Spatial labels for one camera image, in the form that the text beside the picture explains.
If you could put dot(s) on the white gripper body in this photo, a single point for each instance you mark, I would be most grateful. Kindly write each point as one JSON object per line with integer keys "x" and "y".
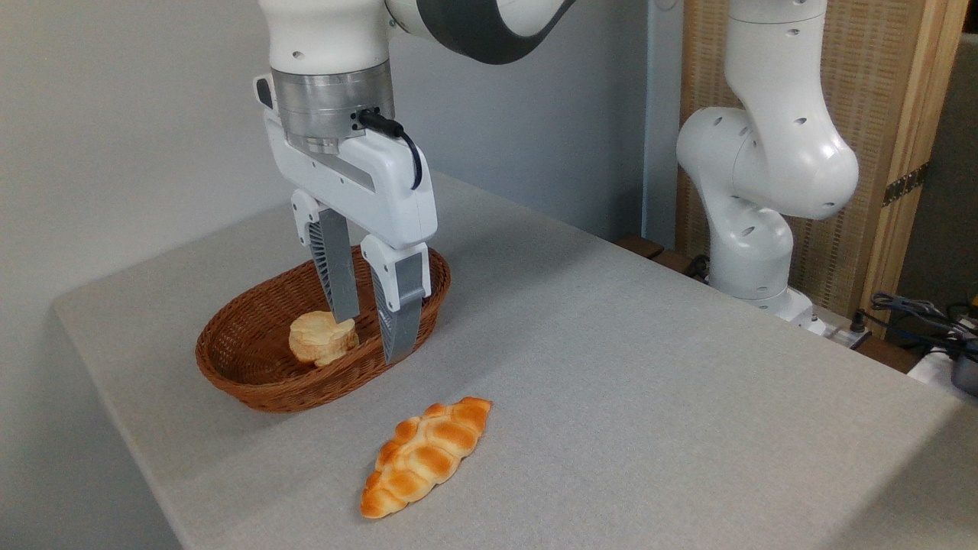
{"x": 382, "y": 191}

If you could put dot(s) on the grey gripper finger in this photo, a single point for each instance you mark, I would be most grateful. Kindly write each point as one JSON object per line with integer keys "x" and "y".
{"x": 338, "y": 267}
{"x": 401, "y": 305}

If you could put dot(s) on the small pale round bread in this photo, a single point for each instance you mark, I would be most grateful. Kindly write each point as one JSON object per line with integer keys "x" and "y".
{"x": 321, "y": 340}

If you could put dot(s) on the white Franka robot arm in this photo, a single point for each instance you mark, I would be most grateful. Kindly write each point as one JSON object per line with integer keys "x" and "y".
{"x": 764, "y": 153}

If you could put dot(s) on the braided golden bread loaf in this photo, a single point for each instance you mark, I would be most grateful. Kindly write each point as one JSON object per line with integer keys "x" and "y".
{"x": 428, "y": 458}

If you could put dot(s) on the brown wicker basket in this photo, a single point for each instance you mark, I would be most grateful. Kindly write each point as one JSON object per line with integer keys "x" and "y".
{"x": 252, "y": 359}

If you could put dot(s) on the dark wooden base board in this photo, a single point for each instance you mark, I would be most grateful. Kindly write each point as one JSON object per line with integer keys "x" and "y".
{"x": 649, "y": 248}

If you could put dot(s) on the wooden rattan folding screen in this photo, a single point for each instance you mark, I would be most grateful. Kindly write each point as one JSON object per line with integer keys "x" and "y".
{"x": 879, "y": 76}

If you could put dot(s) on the brass screen hinge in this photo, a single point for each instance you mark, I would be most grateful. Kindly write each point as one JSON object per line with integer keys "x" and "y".
{"x": 905, "y": 184}

